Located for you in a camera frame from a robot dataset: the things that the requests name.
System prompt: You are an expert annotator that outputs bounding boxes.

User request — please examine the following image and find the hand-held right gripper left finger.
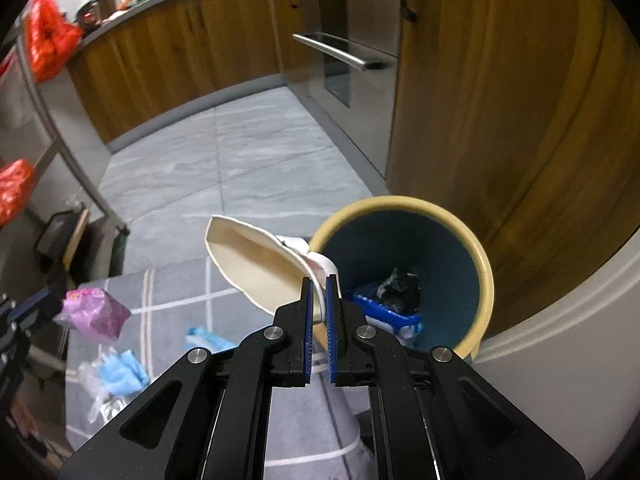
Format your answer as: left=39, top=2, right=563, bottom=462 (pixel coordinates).
left=57, top=276, right=317, bottom=480

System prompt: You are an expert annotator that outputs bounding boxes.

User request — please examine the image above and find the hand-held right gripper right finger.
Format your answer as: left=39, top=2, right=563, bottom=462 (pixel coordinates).
left=325, top=272, right=585, bottom=480

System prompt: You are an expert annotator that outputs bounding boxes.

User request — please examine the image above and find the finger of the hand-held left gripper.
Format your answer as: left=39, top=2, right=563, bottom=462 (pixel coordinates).
left=10, top=287, right=66, bottom=326

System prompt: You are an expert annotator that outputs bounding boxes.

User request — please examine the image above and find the blue wet wipe packet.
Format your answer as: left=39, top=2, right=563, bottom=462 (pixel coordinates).
left=350, top=287, right=425, bottom=346

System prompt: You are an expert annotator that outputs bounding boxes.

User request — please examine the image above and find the pink packet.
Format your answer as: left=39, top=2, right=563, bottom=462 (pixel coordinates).
left=54, top=287, right=132, bottom=343

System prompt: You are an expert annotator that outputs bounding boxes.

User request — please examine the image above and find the black plastic bag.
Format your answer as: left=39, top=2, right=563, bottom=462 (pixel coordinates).
left=377, top=266, right=423, bottom=316

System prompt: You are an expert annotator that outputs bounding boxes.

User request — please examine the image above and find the white paper cup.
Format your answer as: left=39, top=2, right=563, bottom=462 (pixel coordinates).
left=204, top=215, right=341, bottom=321

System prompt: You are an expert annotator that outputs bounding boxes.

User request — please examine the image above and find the blue bucket with yellow rim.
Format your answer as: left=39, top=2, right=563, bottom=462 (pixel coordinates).
left=307, top=196, right=496, bottom=366

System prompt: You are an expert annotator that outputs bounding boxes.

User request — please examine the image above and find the black box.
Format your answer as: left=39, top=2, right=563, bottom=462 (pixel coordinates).
left=34, top=210, right=81, bottom=271

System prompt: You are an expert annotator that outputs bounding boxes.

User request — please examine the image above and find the wooden board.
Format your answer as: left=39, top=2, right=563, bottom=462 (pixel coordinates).
left=62, top=208, right=91, bottom=271

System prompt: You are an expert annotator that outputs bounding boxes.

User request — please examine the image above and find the clear plastic bag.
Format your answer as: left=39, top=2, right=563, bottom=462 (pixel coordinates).
left=77, top=355, right=126, bottom=423

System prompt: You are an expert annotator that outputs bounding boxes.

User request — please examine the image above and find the blue face mask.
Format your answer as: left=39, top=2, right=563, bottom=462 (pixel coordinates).
left=97, top=350, right=151, bottom=398

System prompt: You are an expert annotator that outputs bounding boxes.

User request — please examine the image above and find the grey checked mat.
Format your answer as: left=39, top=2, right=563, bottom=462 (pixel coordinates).
left=65, top=257, right=381, bottom=480

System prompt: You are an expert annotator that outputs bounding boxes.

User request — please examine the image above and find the metal rack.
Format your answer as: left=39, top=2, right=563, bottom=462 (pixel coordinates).
left=0, top=35, right=131, bottom=233

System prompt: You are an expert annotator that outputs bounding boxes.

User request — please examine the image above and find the white plastic bag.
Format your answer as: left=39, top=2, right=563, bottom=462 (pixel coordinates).
left=0, top=55, right=31, bottom=128

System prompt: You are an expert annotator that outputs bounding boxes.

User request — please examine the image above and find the tall wooden cabinet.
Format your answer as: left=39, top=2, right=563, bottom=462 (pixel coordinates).
left=385, top=0, right=638, bottom=333

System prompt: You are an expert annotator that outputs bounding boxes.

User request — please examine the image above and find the wooden base cabinet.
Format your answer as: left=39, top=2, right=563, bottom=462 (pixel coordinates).
left=67, top=0, right=296, bottom=143

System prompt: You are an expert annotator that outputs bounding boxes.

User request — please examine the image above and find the black rice cooker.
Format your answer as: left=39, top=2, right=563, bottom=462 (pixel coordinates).
left=75, top=0, right=120, bottom=28

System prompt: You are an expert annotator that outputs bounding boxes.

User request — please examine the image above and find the steel built-in oven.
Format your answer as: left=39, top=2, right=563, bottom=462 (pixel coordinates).
left=285, top=0, right=406, bottom=111

